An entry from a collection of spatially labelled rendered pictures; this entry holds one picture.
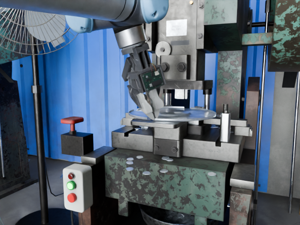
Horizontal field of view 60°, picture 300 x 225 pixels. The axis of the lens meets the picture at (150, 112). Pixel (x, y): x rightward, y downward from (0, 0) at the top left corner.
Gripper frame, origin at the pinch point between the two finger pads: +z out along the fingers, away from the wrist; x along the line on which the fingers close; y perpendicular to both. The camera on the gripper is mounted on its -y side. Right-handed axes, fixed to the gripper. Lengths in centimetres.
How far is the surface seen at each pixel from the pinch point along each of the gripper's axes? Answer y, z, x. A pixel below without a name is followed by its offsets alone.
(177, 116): -1.8, 4.3, 8.4
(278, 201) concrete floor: -56, 116, 94
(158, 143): -6.9, 11.9, 1.4
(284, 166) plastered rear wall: -61, 98, 111
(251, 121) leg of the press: -15, 25, 47
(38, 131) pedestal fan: -88, 10, -35
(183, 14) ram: -9.9, -24.3, 24.7
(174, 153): -2.8, 15.5, 4.2
